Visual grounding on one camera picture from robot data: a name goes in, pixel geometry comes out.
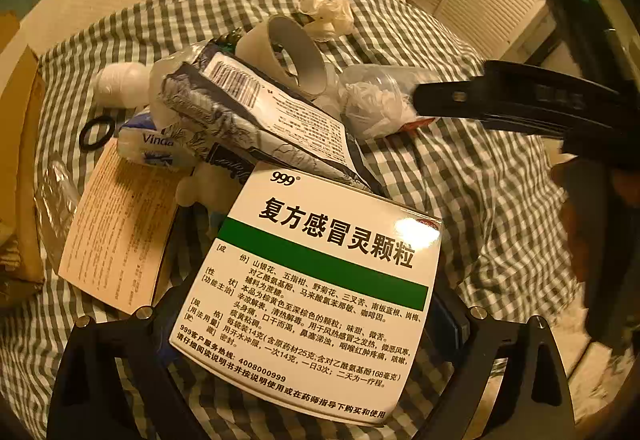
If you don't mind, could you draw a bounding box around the brown cardboard box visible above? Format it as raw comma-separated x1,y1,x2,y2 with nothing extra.
0,10,47,293

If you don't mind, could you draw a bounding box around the blue white tissue pack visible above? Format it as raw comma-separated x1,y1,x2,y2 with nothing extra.
116,114,197,172

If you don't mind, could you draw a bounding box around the small white toy figure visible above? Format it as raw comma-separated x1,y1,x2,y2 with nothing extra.
175,164,242,217

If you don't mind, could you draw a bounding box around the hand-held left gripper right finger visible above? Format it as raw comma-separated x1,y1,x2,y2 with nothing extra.
400,293,576,440

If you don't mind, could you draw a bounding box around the patterned silver snack bag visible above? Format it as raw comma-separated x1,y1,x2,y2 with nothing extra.
149,43,387,197

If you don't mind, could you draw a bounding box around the white cardboard tube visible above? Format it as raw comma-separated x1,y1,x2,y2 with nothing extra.
234,14,332,97

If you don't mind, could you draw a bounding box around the white plastic bottle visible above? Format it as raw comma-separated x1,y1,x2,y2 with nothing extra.
94,61,152,108

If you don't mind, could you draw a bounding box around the white green-striped medicine box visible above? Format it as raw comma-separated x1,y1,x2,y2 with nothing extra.
169,160,444,427

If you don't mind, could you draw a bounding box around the black hair tie ring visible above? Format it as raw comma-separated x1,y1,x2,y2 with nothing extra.
78,116,116,152

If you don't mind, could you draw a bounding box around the silver crinkled plastic packet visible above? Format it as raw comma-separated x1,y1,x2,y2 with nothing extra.
41,159,82,267

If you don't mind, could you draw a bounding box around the crumpled white tissue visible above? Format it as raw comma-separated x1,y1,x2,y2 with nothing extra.
296,0,354,42

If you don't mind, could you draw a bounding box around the person's right hand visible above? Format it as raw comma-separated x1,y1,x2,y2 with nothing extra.
552,160,640,346

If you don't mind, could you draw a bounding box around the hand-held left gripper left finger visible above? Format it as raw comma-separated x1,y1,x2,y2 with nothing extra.
47,215,221,440

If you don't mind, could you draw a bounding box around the beige printed leaflet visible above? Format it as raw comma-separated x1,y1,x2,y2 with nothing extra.
58,139,179,317

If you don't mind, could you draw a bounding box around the clear bottle with tissue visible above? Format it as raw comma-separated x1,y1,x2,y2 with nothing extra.
336,64,442,140

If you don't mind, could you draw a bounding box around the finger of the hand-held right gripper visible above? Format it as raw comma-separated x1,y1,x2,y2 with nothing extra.
482,60,622,97
414,78,622,137

